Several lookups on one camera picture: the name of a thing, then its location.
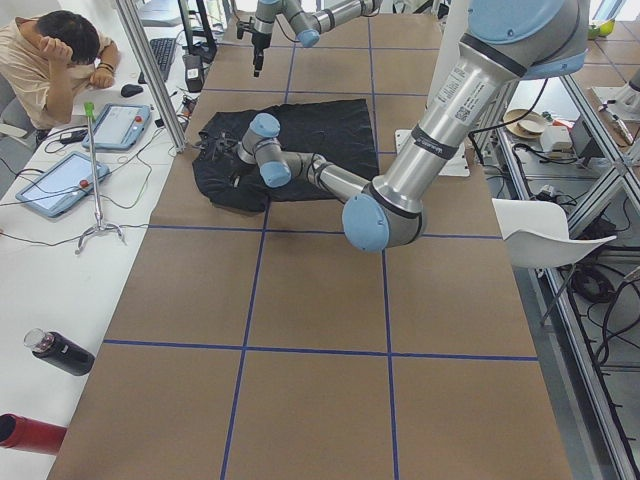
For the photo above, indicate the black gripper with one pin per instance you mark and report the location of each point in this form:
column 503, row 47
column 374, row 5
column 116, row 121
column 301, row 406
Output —
column 229, row 149
column 258, row 41

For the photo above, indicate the black graphic t-shirt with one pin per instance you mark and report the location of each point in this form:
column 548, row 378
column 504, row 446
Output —
column 338, row 130

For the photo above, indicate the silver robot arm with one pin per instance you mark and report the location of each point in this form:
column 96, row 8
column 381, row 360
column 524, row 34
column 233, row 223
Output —
column 299, row 152
column 307, row 27

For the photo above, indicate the black box white label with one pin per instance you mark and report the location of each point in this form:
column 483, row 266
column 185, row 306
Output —
column 194, row 73

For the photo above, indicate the far blue teach pendant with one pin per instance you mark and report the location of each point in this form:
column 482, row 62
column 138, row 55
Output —
column 118, row 127

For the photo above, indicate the blue teach pendant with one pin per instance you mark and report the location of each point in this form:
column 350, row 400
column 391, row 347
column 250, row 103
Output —
column 59, row 188
column 118, row 127

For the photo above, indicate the black keyboard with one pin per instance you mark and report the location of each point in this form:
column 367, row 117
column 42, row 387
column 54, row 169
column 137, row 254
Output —
column 163, row 50

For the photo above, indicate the black computer mouse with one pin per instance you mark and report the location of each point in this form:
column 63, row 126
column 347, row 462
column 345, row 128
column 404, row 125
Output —
column 130, row 90

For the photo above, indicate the silver tripod stand green top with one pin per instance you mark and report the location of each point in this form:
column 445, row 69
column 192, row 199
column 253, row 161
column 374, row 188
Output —
column 101, row 226

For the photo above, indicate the near blue teach pendant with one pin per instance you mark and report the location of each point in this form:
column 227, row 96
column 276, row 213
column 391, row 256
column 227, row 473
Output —
column 59, row 188

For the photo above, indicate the seated person beige shirt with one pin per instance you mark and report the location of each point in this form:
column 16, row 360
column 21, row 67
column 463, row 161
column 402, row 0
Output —
column 50, row 59

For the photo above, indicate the brown paper table cover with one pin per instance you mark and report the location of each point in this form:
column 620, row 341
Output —
column 267, row 347

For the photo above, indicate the black water bottle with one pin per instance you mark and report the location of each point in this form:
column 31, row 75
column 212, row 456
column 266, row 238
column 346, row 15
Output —
column 57, row 350

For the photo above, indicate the wooden bowl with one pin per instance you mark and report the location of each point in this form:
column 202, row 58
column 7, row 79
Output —
column 529, row 126

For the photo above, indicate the white power adapter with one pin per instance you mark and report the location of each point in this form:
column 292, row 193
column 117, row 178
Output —
column 556, row 138

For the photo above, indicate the white plastic chair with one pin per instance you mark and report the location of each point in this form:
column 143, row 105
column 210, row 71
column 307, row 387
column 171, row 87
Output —
column 536, row 234

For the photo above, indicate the red water bottle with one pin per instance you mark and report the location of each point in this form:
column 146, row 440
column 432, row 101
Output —
column 25, row 434

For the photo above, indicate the aluminium frame post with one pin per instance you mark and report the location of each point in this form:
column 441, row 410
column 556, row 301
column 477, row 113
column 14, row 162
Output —
column 142, row 51

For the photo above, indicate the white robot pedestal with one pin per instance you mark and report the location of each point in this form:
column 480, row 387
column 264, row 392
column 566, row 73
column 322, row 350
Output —
column 439, row 95

